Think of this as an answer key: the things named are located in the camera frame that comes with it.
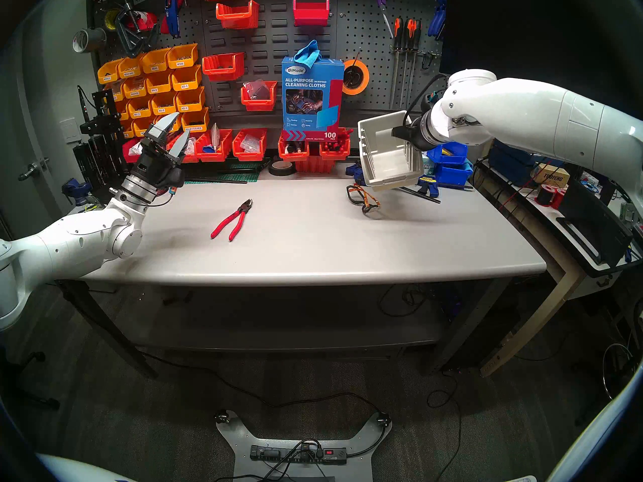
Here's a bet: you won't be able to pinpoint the black braided cable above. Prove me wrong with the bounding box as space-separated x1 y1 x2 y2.
136 185 176 208

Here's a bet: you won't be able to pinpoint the blue cleaning cloths box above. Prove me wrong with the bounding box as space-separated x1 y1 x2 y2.
281 57 345 141

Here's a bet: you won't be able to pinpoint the silver door handle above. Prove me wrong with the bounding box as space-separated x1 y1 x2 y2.
18 157 51 181

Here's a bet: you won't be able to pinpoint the black monitor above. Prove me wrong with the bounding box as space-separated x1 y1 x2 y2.
440 0 643 143

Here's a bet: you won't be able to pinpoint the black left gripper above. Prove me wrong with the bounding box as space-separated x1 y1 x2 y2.
132 112 191 190

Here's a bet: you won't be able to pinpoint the dark louvered bin panel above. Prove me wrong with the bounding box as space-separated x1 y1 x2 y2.
200 0 338 116

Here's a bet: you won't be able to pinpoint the black metal stand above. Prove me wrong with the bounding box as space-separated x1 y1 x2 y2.
70 89 129 190

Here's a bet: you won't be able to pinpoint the green cutting mat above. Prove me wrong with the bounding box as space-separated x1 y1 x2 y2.
183 170 262 185

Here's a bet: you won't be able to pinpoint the blue microfiber cloth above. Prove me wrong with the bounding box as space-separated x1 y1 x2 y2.
294 40 320 67

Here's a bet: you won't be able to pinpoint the black flat tray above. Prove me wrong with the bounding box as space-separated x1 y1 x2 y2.
555 180 634 277

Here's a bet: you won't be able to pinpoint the yellow bin labelled M4-6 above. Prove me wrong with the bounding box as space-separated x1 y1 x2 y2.
146 70 175 94

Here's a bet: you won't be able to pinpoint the yellow bin labelled M3X5X4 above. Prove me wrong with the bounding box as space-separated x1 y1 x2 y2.
98 59 124 84

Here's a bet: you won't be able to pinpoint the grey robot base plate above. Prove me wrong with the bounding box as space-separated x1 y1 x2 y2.
215 410 392 482

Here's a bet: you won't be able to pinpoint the black power strip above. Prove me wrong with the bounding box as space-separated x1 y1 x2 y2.
250 444 348 465

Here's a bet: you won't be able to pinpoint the blue spring clamps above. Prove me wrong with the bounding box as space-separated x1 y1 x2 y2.
427 0 449 41

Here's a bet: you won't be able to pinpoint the purple-handled scissors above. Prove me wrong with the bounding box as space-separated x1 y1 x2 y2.
367 0 393 40

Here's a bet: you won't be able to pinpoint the silver duct tape roll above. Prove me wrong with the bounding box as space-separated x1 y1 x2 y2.
72 28 108 54

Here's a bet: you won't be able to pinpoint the grey workbench frame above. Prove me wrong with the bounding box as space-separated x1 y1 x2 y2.
58 280 513 379

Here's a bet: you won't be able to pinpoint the yellow bin labelled M3-4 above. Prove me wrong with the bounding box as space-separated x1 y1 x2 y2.
172 65 202 91

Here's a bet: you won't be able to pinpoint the grey perforated pegboard panel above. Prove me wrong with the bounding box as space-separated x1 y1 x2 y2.
85 0 204 135
336 0 455 117

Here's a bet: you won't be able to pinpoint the black cable with metal plug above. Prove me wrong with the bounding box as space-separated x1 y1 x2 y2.
404 73 450 123

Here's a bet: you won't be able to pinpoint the beige plastic storage bin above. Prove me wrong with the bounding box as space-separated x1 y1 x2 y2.
358 109 425 191

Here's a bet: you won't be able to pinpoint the yellow bin labelled M3-8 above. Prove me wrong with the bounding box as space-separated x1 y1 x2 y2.
151 92 179 116

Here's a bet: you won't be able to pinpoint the brown cardboard box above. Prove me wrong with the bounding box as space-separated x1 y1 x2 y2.
531 163 571 188

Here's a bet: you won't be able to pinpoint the blue bench vise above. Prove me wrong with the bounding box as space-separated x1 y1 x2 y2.
61 178 95 208

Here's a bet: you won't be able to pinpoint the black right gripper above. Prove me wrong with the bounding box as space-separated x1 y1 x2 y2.
391 117 435 153

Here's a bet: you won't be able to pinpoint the orange tape roll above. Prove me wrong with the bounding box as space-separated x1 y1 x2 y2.
343 59 370 96

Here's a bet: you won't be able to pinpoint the beige wooden side table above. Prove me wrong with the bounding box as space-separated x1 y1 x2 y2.
475 165 603 377

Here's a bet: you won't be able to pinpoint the dark blue equipment case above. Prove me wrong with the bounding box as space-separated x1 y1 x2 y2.
488 141 538 185

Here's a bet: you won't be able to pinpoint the orange black screwdriver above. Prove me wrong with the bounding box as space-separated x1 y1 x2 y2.
412 20 421 110
403 18 414 110

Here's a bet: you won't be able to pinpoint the yellow bin labelled M3X6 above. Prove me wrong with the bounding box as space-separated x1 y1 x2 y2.
167 43 199 69

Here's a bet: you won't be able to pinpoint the red wire spools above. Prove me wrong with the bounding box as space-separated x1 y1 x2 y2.
535 184 566 209

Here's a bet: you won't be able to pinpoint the black soldering iron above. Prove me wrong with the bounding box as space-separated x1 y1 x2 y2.
76 84 93 123

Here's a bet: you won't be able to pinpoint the grey C-clamp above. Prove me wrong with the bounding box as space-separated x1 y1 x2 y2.
115 0 160 59

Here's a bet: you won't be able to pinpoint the orange black safety glasses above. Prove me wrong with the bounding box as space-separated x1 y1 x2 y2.
346 183 381 215

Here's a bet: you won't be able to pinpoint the yellow bin labelled M3X5 BAG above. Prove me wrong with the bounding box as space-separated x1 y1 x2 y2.
118 56 146 79

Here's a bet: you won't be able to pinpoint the blue bar clamp yellow label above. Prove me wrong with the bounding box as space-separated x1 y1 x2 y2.
397 174 473 204

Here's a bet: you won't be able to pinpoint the red-handled pliers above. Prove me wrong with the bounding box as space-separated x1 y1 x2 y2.
210 198 253 242

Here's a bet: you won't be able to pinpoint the yellow bin labelled M4 HEX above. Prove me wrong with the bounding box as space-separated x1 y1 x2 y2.
181 108 210 134

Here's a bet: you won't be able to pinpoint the yellow bin labelled M4X4X6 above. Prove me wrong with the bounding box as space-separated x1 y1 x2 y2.
123 76 150 99

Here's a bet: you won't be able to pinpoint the yellow bin labelled M3-6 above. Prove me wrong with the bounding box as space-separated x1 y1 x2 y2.
176 87 205 112

